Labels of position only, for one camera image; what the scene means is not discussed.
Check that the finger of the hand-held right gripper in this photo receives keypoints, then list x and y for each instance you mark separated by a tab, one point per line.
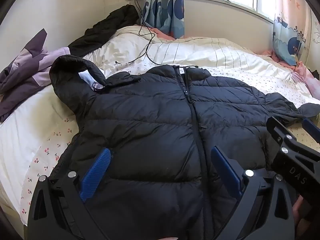
276	128
310	126

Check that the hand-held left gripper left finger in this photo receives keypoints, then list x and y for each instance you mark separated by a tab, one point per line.
96	175

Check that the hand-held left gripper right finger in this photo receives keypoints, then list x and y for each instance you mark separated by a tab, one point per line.
226	172

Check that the black puffer jacket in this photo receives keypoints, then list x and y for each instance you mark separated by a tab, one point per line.
150	130

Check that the pink striped pillow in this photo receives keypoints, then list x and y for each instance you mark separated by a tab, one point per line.
308	80

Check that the cherry print bed sheet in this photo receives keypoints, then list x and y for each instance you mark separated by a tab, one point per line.
45	150

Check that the whale print curtain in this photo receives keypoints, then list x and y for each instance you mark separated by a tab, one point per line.
290	40
162	7

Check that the white striped quilt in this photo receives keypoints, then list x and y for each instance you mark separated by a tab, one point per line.
200	52

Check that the purple jacket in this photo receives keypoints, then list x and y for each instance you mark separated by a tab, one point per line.
22	80

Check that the white windowsill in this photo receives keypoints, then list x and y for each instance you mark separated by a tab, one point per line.
225	3

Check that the black coat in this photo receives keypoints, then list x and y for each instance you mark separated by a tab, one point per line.
105	30

